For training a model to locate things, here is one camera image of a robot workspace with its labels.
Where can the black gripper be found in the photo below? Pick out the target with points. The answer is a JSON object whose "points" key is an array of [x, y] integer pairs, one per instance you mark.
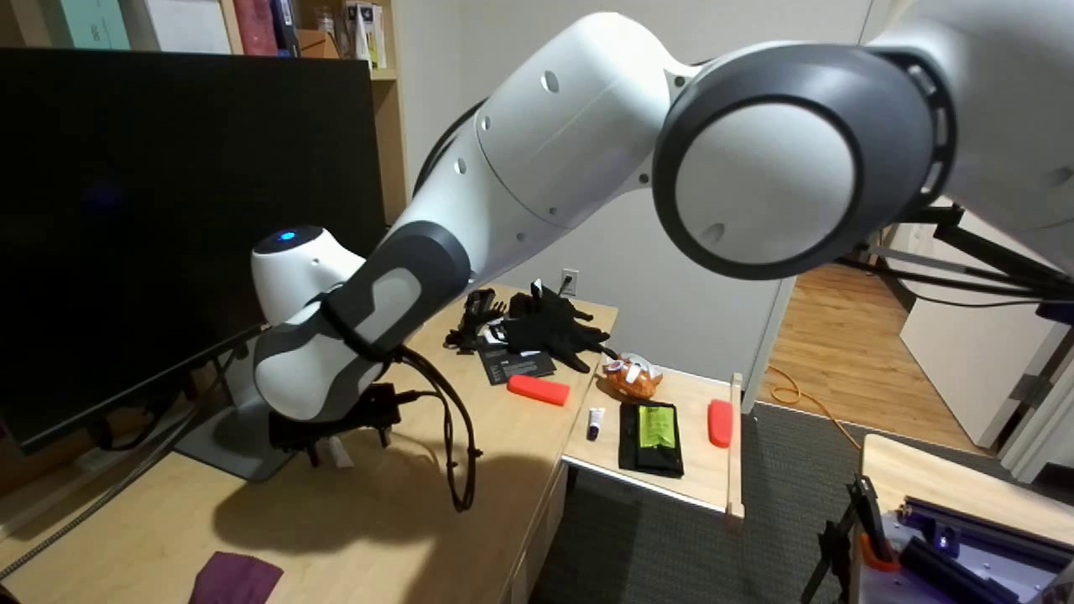
{"points": [[335, 425]]}

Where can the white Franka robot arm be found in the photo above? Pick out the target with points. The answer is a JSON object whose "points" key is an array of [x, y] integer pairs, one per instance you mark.
{"points": [[557, 147]]}

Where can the purple towel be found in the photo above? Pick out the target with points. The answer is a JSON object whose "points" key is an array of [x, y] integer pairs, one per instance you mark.
{"points": [[236, 582]]}

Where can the grey monitor stand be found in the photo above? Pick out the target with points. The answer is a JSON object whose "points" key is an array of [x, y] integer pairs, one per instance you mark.
{"points": [[221, 442]]}

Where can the black small gadget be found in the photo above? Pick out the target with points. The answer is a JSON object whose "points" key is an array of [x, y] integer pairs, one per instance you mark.
{"points": [[473, 320]]}

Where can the black flat tablet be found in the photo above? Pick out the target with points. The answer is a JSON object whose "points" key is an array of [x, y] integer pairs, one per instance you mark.
{"points": [[516, 366]]}

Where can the red oblong object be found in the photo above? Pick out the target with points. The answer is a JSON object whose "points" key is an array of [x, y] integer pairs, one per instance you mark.
{"points": [[539, 391]]}

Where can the white small stick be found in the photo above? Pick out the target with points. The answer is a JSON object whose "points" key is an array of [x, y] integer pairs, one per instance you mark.
{"points": [[594, 425]]}

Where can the black computer monitor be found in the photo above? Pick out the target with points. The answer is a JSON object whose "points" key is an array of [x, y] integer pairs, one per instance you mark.
{"points": [[135, 222]]}

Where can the orange white wrapper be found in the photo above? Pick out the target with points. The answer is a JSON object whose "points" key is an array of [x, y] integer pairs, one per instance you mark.
{"points": [[625, 380]]}

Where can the green black flat device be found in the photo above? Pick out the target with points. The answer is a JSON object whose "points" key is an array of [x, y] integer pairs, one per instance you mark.
{"points": [[652, 436]]}

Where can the light wooden side table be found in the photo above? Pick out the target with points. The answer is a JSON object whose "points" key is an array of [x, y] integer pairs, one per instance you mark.
{"points": [[693, 474]]}

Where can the red small case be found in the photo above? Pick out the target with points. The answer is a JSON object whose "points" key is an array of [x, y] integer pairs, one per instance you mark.
{"points": [[719, 425]]}

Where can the red book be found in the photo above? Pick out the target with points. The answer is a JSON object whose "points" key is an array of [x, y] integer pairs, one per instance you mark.
{"points": [[255, 24]]}

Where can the white book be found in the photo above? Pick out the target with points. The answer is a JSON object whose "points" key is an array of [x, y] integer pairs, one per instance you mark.
{"points": [[187, 21]]}

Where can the teal book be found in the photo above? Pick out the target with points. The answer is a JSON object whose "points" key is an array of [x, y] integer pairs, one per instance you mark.
{"points": [[95, 21]]}

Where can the black orange clamp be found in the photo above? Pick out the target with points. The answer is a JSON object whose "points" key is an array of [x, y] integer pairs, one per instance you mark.
{"points": [[860, 525]]}

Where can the small light wooden table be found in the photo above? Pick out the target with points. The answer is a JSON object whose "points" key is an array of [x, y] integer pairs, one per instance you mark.
{"points": [[950, 474]]}

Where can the white cabinet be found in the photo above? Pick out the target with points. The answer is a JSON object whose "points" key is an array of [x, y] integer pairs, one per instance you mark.
{"points": [[974, 346]]}

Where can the purple plastic case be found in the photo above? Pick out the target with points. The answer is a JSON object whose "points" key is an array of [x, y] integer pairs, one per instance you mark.
{"points": [[985, 558]]}

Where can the black camera stand legs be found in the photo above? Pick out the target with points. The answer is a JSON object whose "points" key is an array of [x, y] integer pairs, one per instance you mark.
{"points": [[985, 253]]}

